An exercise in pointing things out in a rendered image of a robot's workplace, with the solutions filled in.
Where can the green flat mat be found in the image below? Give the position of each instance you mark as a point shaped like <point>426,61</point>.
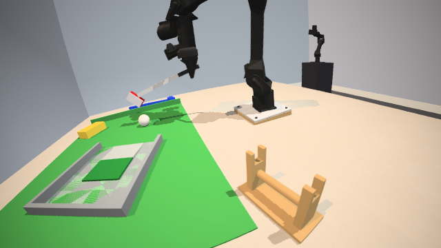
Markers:
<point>185,201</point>

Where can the white golf ball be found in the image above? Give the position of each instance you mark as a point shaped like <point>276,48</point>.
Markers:
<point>144,120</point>

